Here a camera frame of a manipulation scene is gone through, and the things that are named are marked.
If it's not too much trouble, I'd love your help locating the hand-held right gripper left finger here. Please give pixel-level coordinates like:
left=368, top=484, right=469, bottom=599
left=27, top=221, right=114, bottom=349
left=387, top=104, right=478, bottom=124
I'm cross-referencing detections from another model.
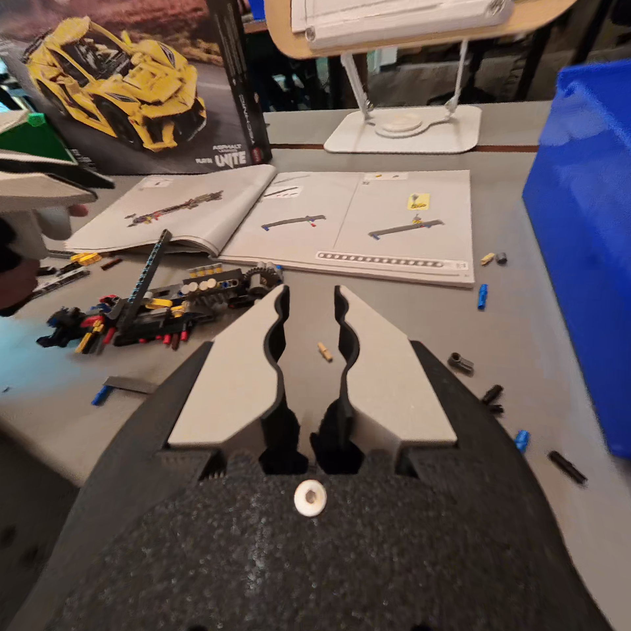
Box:
left=167, top=284, right=302, bottom=454

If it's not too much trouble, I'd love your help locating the dark grey long toy beam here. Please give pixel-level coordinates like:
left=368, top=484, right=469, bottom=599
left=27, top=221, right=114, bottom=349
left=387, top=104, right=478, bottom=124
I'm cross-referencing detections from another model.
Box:
left=91, top=376, right=159, bottom=407

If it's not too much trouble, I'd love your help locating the yellow car toy set box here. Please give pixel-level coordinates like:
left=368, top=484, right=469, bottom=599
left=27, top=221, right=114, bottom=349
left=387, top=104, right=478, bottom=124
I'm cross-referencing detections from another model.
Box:
left=0, top=0, right=273, bottom=175

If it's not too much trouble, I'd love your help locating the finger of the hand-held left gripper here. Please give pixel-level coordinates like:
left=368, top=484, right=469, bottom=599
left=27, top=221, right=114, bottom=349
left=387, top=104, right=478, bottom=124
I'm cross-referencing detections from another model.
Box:
left=0, top=149, right=115, bottom=191
left=0, top=173, right=98, bottom=214

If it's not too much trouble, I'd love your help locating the green plastic bin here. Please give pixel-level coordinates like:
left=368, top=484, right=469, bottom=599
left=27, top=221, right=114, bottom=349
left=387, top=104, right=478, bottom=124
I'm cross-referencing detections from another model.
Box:
left=0, top=112, right=80, bottom=166

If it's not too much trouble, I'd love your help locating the toy car chassis assembly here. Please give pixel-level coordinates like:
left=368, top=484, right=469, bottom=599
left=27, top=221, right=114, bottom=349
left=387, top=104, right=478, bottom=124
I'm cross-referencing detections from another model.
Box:
left=37, top=261, right=287, bottom=356

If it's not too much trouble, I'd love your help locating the person's left hand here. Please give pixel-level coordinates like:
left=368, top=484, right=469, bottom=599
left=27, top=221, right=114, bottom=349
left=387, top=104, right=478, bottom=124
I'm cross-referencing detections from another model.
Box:
left=0, top=254, right=42, bottom=317

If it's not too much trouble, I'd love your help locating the grey building instruction booklet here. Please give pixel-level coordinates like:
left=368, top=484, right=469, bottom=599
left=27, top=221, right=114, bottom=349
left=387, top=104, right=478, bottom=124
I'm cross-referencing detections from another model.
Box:
left=64, top=164, right=476, bottom=288

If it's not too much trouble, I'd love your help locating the light grey holed toy beam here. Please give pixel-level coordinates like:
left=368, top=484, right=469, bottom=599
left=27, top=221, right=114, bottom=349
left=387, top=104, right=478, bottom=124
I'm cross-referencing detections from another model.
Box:
left=30, top=269, right=92, bottom=299

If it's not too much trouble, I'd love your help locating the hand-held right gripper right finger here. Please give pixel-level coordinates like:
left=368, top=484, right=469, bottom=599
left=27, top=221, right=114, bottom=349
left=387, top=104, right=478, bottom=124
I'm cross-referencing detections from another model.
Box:
left=311, top=285, right=457, bottom=456

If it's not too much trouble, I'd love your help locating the printed instruction sheet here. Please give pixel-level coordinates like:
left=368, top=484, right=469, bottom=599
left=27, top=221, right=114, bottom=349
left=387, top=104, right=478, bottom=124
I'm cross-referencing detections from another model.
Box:
left=291, top=0, right=494, bottom=34

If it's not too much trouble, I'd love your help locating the black long holed toy beam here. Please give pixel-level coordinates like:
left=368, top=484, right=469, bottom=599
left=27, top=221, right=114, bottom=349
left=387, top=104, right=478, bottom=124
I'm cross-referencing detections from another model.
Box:
left=114, top=229, right=173, bottom=341

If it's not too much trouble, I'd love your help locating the blue plastic bin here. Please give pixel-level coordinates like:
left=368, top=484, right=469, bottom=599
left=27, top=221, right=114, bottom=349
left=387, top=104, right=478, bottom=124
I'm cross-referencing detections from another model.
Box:
left=523, top=59, right=631, bottom=459

